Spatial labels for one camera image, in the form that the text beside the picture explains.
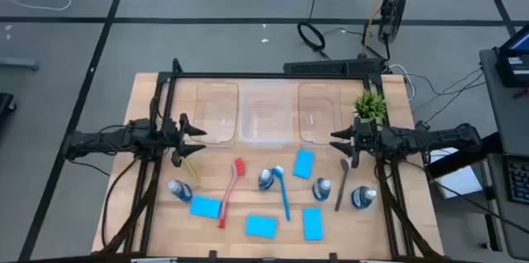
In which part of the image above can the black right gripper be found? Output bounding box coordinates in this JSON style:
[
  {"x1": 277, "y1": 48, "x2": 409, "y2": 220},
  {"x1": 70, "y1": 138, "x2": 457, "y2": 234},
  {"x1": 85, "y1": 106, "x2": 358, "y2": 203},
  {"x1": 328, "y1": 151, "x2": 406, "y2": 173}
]
[{"x1": 329, "y1": 117, "x2": 388, "y2": 158}]

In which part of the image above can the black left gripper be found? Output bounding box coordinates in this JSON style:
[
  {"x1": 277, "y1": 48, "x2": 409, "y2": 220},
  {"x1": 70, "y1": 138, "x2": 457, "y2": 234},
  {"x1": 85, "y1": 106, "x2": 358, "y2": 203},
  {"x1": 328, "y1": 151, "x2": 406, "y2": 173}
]
[{"x1": 159, "y1": 112, "x2": 207, "y2": 160}]

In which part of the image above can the yellow-green dish brush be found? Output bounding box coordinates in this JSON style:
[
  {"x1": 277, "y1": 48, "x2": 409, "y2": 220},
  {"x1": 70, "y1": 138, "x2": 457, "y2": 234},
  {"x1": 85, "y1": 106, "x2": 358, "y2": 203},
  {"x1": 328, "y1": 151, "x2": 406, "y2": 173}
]
[{"x1": 181, "y1": 155, "x2": 203, "y2": 184}]

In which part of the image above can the grey dish brush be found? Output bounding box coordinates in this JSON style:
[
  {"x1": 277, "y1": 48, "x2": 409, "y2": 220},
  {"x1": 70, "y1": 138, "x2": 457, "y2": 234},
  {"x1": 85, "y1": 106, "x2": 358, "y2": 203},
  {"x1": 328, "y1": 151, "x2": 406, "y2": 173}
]
[{"x1": 334, "y1": 157, "x2": 354, "y2": 213}]

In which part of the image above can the blue dish soap bottle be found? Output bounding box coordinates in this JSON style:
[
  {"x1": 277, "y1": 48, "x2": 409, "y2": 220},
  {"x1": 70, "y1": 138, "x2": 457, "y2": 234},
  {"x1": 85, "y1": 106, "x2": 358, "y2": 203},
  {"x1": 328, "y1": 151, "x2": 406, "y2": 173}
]
[
  {"x1": 312, "y1": 177, "x2": 332, "y2": 202},
  {"x1": 350, "y1": 186, "x2": 378, "y2": 210},
  {"x1": 258, "y1": 168, "x2": 275, "y2": 191},
  {"x1": 168, "y1": 179, "x2": 193, "y2": 203}
]

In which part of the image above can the red and pink dish brush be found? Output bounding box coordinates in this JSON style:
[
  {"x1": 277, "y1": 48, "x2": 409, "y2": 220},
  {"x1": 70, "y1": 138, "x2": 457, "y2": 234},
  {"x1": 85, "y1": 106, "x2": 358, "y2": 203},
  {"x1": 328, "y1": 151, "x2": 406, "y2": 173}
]
[{"x1": 217, "y1": 157, "x2": 246, "y2": 230}]

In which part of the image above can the blue sponge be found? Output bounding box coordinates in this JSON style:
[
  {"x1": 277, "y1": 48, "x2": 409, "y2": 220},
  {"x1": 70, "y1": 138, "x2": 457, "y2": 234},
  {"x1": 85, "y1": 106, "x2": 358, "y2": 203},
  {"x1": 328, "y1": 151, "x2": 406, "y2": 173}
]
[
  {"x1": 189, "y1": 195, "x2": 223, "y2": 219},
  {"x1": 244, "y1": 214, "x2": 279, "y2": 239},
  {"x1": 293, "y1": 149, "x2": 316, "y2": 179},
  {"x1": 303, "y1": 207, "x2": 324, "y2": 241}
]

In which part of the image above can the blue dish brush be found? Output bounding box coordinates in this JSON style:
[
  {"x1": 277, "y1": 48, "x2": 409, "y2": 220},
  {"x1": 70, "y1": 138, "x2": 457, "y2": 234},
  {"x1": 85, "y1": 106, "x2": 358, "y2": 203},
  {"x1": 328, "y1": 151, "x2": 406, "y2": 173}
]
[{"x1": 271, "y1": 165, "x2": 292, "y2": 222}]

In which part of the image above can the green plant in white pot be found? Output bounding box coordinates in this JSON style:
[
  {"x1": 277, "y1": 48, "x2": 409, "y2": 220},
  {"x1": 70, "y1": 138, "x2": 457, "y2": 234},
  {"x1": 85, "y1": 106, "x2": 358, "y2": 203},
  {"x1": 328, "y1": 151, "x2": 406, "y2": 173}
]
[{"x1": 353, "y1": 90, "x2": 388, "y2": 123}]

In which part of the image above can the black perforated rack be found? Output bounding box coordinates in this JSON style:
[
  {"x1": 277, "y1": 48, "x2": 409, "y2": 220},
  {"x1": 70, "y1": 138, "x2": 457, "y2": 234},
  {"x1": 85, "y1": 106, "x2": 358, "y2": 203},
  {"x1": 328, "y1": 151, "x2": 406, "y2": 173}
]
[{"x1": 283, "y1": 58, "x2": 388, "y2": 77}]

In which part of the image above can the tall clear plastic bin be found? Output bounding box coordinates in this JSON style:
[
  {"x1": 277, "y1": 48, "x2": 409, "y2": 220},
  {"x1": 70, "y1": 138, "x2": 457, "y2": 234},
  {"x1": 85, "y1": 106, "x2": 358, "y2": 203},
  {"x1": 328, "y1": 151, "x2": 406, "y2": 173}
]
[{"x1": 241, "y1": 79, "x2": 293, "y2": 149}]

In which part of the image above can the white paper sheet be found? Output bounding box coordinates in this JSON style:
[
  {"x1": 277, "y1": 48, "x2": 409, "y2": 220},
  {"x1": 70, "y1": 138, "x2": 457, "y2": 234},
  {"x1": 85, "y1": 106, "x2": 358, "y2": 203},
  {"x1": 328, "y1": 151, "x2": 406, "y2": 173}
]
[{"x1": 429, "y1": 146, "x2": 484, "y2": 200}]

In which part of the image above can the grey desk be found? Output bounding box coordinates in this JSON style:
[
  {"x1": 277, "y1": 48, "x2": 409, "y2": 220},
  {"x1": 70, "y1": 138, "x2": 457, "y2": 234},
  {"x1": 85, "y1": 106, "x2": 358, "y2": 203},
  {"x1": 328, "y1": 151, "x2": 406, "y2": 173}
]
[{"x1": 479, "y1": 47, "x2": 529, "y2": 261}]

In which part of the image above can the black keyboard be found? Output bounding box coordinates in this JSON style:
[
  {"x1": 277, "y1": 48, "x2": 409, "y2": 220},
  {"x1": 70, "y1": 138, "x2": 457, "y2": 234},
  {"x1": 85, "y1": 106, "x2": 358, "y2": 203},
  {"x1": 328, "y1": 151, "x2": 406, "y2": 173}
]
[{"x1": 506, "y1": 155, "x2": 529, "y2": 206}]

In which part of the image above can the black laptop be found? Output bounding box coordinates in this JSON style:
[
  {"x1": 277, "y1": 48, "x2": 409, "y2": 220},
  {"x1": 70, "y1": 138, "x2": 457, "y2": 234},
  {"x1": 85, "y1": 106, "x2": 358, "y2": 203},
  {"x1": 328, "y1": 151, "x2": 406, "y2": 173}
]
[{"x1": 494, "y1": 22, "x2": 529, "y2": 89}]

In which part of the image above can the grey furniture foot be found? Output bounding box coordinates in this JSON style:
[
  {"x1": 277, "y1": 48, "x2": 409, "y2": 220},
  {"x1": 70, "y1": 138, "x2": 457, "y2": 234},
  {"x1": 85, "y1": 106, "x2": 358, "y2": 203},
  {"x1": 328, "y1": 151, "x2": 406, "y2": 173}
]
[{"x1": 0, "y1": 56, "x2": 41, "y2": 72}]

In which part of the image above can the white power cable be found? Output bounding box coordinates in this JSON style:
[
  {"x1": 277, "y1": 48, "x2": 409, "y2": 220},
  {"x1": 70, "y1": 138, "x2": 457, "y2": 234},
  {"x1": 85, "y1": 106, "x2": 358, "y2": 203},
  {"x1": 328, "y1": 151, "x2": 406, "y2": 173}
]
[{"x1": 388, "y1": 63, "x2": 417, "y2": 103}]

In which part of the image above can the black hanging cord with coil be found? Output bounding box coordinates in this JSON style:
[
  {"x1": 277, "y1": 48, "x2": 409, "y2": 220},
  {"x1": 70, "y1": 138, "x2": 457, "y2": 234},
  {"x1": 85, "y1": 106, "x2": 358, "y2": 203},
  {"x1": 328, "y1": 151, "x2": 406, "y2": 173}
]
[{"x1": 296, "y1": 0, "x2": 331, "y2": 60}]

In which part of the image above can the black metal table frame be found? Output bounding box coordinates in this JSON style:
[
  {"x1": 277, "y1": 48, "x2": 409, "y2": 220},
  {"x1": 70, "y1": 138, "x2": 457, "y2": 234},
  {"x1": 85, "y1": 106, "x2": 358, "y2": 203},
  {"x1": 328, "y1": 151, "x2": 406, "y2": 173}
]
[{"x1": 91, "y1": 58, "x2": 446, "y2": 263}]

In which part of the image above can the yellow hanging cord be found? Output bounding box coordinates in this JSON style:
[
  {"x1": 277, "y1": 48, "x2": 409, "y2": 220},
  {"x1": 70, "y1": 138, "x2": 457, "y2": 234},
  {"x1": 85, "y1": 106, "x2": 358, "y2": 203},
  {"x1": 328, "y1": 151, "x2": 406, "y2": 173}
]
[{"x1": 362, "y1": 0, "x2": 394, "y2": 56}]

